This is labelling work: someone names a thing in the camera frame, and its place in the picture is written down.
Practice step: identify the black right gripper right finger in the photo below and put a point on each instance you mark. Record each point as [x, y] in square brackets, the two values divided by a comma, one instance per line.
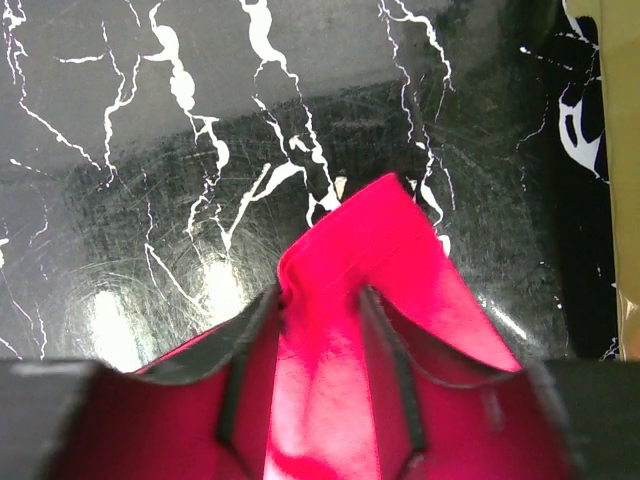
[439, 414]

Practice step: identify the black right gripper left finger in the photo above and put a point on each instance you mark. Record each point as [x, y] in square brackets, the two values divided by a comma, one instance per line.
[200, 412]

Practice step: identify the magenta t shirt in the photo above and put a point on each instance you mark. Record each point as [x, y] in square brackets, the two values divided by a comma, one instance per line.
[322, 425]

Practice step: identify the black marbled table mat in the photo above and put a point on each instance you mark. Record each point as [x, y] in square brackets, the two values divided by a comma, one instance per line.
[157, 158]

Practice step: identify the olive green plastic basket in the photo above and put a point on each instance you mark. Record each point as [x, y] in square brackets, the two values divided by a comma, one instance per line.
[618, 35]

